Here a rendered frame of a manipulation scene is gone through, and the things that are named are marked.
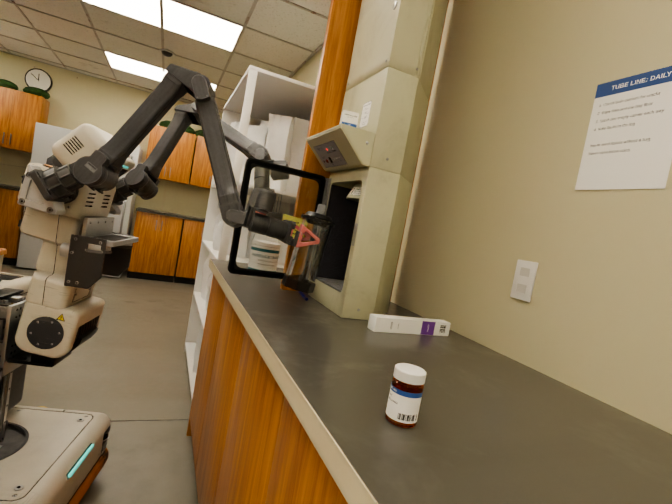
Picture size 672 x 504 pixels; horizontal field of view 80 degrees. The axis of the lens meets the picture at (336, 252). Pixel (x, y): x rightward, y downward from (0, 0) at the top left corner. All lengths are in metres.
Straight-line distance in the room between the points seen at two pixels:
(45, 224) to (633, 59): 1.69
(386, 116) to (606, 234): 0.67
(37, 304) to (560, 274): 1.53
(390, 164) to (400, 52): 0.33
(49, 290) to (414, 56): 1.33
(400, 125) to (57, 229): 1.12
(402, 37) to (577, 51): 0.49
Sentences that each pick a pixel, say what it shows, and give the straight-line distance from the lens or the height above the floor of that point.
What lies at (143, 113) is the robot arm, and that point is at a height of 1.43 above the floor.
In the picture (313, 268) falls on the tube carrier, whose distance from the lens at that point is 1.21.
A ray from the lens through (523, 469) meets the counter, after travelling 0.66.
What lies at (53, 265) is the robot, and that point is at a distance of 1.56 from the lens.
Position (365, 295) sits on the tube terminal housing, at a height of 1.02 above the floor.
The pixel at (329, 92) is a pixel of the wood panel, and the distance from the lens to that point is 1.63.
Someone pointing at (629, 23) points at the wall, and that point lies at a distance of 1.35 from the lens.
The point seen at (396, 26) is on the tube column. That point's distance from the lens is 1.37.
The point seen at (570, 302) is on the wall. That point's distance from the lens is 1.19.
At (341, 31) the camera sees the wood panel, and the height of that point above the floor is 1.93.
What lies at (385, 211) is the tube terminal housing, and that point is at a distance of 1.27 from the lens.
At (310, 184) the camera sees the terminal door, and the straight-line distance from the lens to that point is 1.48.
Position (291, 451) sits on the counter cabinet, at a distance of 0.81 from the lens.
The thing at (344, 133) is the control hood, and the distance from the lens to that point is 1.22.
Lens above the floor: 1.21
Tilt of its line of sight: 3 degrees down
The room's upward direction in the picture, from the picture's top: 11 degrees clockwise
